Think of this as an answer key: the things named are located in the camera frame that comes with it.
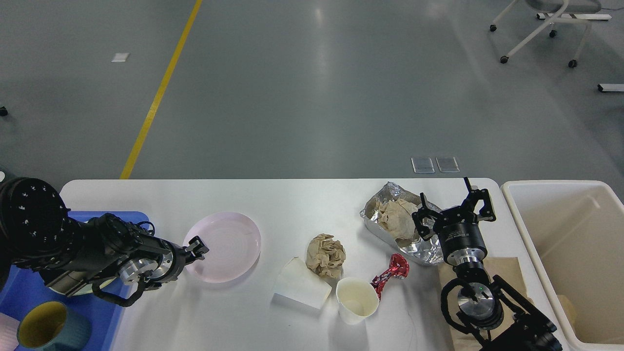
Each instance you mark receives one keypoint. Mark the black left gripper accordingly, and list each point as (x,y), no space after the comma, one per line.
(156,269)

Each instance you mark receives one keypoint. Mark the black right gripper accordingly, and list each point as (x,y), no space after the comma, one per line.
(457,228)

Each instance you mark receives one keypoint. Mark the pink plate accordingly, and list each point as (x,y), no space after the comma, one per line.
(234,243)

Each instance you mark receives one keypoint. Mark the dark teal mug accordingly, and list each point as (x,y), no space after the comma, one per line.
(53,326)

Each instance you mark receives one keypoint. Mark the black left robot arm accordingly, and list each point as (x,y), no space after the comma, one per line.
(118,259)

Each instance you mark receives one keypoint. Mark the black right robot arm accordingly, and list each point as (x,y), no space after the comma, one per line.
(486,307)

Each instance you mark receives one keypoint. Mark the crumpled aluminium foil tray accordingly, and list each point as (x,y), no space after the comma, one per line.
(421,252)

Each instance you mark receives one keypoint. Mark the floor outlet cover right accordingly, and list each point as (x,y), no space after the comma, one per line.
(447,164)

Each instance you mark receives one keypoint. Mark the floor outlet cover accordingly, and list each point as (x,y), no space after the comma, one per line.
(447,164)
(423,165)

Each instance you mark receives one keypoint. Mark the crumpled paper in foil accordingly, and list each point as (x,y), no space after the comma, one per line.
(395,217)

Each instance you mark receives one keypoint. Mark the floor outlet cover left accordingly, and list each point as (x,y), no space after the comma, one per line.
(423,165)

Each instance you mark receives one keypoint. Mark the brown paper bag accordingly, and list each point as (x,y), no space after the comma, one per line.
(510,270)

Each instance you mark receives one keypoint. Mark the red foil wrapper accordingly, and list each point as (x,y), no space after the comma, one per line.
(398,268)

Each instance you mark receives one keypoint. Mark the white paper cup lying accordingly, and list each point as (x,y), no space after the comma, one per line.
(296,282)

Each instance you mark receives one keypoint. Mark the beige plastic bin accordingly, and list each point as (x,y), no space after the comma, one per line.
(574,233)

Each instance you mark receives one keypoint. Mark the white paper cup upright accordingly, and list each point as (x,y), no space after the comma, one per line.
(357,300)

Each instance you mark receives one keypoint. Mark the crumpled brown paper ball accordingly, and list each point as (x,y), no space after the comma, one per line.
(325,256)

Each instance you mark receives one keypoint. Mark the blue plastic tray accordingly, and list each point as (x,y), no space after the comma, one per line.
(25,289)

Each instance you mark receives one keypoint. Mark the white office chair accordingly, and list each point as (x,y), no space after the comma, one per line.
(559,11)

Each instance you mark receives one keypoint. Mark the white furniture leg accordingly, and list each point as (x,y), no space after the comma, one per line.
(610,88)

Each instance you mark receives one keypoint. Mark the pink object tray corner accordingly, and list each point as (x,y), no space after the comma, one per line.
(8,333)

